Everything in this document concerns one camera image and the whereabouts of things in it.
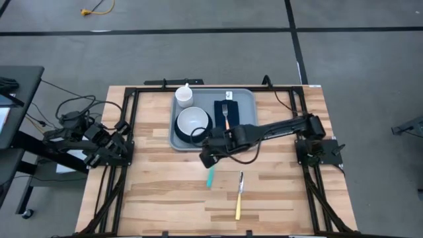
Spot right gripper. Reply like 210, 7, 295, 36
199, 125, 249, 169

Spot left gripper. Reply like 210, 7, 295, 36
94, 120, 132, 159

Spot spoon with teal handle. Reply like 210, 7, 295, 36
206, 165, 216, 189

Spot dark round plate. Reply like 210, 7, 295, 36
173, 110, 214, 145

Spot fork with orange handle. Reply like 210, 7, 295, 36
221, 104, 231, 131

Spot white ribbed ceramic bowl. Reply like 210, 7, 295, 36
176, 106, 209, 136

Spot navy cloth napkin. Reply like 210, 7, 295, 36
213, 91, 240, 130

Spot white ceramic mug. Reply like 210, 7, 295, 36
174, 83, 194, 108

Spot grey plastic tray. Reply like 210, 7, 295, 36
169, 87, 260, 152

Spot white box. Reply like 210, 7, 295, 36
55, 147, 92, 175

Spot black desk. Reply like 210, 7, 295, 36
0, 65, 89, 216

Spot black item on desk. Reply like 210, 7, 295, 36
0, 76, 20, 95

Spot black stand leg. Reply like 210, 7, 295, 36
391, 115, 423, 136

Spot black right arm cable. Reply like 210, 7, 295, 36
190, 126, 262, 165

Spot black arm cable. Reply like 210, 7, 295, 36
54, 95, 124, 122
190, 126, 262, 165

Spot knife with yellow handle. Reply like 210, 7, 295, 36
235, 170, 245, 221

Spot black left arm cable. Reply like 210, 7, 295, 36
54, 95, 124, 122

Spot black aluminium table frame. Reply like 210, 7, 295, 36
75, 77, 361, 238

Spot yellow extension cable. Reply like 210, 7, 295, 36
80, 0, 116, 17

